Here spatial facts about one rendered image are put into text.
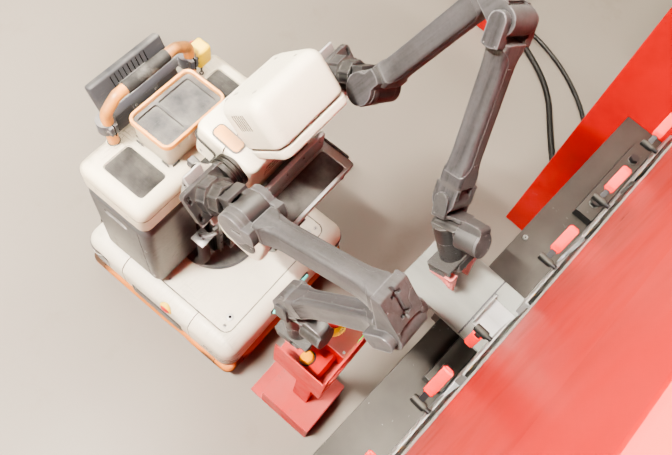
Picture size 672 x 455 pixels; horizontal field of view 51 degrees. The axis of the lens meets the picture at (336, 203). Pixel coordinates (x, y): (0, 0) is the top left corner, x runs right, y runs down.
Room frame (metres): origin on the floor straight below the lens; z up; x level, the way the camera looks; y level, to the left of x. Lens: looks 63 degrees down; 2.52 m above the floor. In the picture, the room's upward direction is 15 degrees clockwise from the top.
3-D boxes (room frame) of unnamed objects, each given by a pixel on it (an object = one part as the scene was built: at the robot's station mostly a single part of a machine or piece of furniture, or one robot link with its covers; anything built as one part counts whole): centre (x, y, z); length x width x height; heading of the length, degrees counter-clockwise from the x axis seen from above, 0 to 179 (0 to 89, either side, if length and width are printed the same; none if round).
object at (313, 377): (0.50, -0.06, 0.75); 0.20 x 0.16 x 0.18; 153
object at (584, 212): (1.10, -0.73, 0.89); 0.30 x 0.05 x 0.03; 149
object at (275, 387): (0.51, -0.03, 0.06); 0.25 x 0.20 x 0.12; 63
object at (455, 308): (0.63, -0.35, 1.00); 0.26 x 0.18 x 0.01; 59
